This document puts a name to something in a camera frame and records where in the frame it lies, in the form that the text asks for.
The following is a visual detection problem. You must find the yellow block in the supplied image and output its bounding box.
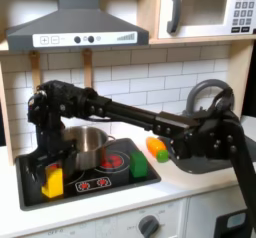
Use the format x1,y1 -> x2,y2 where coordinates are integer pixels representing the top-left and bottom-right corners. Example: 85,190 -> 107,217
41,166 -> 65,199

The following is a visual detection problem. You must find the orange toy carrot green top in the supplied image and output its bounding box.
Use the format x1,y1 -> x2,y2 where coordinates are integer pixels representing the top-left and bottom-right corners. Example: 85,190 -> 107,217
145,136 -> 170,164

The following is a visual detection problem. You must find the steel pot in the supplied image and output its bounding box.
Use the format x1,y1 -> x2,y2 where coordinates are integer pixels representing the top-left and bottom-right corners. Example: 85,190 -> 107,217
61,125 -> 116,172

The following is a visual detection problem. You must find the black toy stove top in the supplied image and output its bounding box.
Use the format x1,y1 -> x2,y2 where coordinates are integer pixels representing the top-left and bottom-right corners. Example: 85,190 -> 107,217
14,137 -> 162,212

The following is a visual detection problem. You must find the green block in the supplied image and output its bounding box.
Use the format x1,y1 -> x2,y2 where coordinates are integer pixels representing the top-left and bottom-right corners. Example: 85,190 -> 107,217
129,149 -> 149,179

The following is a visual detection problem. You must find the slotted wooden spatula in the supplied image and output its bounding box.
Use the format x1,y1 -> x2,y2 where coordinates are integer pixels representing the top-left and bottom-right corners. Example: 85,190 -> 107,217
29,50 -> 42,90

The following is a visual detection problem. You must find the wooden spoon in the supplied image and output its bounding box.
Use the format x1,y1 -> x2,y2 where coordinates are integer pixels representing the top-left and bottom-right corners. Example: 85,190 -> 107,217
82,48 -> 94,89

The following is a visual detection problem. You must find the grey oven knob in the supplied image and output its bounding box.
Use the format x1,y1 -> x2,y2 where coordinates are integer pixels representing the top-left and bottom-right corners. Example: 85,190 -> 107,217
137,214 -> 161,238

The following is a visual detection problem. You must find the grey range hood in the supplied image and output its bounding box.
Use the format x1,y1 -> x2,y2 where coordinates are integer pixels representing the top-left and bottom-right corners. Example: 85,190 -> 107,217
5,0 -> 150,52

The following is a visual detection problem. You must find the dark grey sink basin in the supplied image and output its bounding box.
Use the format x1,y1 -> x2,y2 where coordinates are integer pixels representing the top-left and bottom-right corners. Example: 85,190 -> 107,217
166,135 -> 256,175

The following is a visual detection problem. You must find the white kitchen cabinet front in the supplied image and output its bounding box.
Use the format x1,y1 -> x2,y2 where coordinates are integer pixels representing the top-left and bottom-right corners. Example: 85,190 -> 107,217
19,185 -> 256,238

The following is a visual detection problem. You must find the grey curved tap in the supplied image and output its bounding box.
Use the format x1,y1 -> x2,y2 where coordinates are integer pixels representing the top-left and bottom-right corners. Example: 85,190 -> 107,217
184,78 -> 235,117

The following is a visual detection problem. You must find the white toy microwave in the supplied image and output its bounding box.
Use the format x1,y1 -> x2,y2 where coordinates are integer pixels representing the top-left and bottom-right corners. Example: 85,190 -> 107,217
157,0 -> 256,40

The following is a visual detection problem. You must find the wooden kitchen shelf frame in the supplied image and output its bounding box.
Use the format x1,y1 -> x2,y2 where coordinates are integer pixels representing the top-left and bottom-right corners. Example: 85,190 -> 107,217
0,0 -> 256,167

